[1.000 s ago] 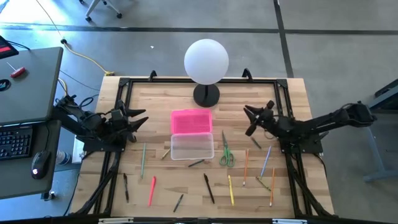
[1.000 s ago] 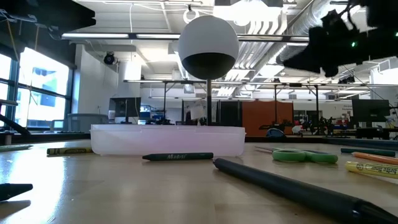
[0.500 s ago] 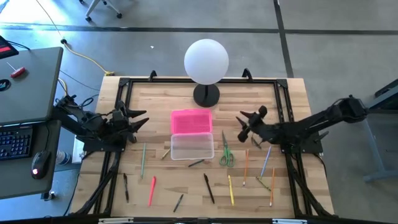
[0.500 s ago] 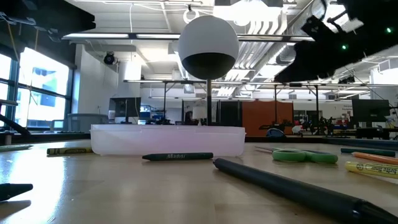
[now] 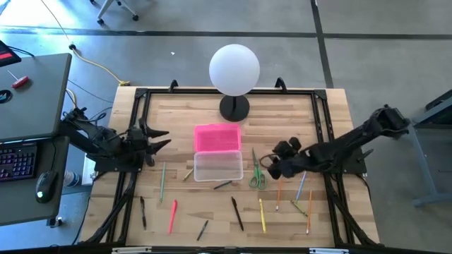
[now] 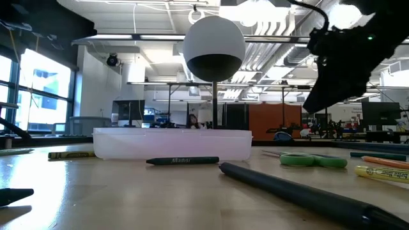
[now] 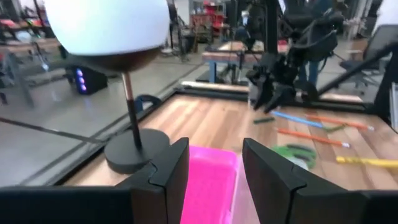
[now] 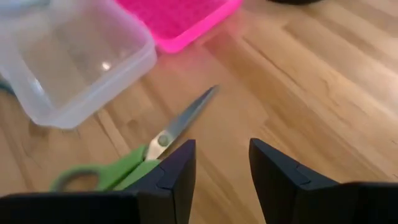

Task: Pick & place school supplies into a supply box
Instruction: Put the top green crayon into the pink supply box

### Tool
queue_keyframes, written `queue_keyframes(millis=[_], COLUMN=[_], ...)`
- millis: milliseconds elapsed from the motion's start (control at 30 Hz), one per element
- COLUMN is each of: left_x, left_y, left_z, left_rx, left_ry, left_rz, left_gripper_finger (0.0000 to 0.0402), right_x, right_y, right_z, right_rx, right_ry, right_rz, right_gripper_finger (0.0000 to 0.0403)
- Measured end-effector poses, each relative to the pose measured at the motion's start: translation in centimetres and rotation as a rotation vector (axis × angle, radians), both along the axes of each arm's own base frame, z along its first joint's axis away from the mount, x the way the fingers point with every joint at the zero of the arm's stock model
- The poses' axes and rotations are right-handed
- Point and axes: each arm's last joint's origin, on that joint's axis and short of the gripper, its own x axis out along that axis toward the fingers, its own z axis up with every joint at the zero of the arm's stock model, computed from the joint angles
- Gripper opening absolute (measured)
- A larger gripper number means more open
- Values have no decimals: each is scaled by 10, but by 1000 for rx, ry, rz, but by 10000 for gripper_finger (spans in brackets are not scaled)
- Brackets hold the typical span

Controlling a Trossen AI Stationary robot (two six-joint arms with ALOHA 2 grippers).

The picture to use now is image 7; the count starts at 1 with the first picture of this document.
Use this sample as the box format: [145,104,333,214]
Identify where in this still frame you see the blue pencil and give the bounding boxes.
[270,110,325,129]

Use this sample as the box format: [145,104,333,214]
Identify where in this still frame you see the green-handled scissors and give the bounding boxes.
[271,143,318,170]

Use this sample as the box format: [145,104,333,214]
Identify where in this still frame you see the olive green crayon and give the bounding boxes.
[322,124,346,132]

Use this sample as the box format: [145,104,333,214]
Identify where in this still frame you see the dark green crayon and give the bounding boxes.
[252,116,276,125]

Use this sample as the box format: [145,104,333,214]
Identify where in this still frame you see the dark office chair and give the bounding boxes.
[338,24,398,91]

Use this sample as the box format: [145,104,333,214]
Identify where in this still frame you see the black aluminium table frame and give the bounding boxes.
[21,42,398,187]

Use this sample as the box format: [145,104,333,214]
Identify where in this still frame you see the pink-lidded clear pencil box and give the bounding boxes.
[180,145,261,224]

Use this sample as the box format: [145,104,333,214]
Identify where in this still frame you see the black clamp handle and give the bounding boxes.
[134,94,162,113]

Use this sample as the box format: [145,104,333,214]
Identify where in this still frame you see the wooden workbench blue legs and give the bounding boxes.
[201,40,290,85]

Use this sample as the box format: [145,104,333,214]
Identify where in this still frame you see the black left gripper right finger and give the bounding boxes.
[242,138,398,224]

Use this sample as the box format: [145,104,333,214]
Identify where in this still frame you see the yellow highlighter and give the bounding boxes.
[335,155,398,169]

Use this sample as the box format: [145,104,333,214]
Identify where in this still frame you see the black box purple lights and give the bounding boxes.
[64,64,109,96]

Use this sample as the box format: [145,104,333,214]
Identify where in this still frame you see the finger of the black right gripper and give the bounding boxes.
[253,76,274,110]
[264,86,296,113]

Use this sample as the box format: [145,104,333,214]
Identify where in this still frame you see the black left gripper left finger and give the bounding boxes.
[0,137,190,224]

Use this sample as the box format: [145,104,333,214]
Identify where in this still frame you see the white globe table lamp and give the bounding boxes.
[43,0,171,174]

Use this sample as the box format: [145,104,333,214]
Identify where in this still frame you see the orange pencil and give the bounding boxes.
[276,128,351,148]
[306,114,375,131]

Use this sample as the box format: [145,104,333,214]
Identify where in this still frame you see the cluttered background work table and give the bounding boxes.
[0,17,60,108]

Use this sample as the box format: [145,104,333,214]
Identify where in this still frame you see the red storage shelf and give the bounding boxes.
[189,0,231,44]

